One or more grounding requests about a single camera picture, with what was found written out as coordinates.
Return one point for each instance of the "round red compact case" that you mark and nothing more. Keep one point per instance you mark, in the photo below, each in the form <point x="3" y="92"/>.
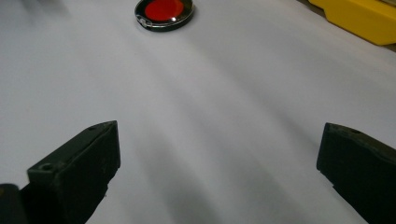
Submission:
<point x="164" y="13"/>

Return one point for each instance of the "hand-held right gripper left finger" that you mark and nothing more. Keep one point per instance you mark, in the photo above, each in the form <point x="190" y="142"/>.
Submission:
<point x="77" y="174"/>

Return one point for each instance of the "yellow plastic box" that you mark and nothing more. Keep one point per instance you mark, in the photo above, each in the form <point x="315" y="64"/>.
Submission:
<point x="361" y="17"/>

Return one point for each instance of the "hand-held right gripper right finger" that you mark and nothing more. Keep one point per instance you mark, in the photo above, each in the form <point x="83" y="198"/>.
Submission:
<point x="361" y="168"/>

